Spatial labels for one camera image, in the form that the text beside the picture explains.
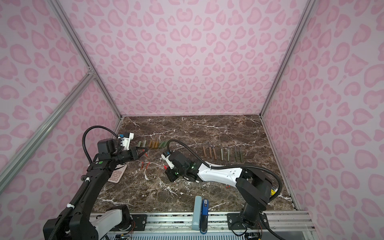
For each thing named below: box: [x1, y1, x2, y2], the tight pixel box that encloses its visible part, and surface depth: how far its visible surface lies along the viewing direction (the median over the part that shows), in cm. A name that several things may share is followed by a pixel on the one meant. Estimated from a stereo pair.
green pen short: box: [239, 146, 243, 163], surface depth 100 cm
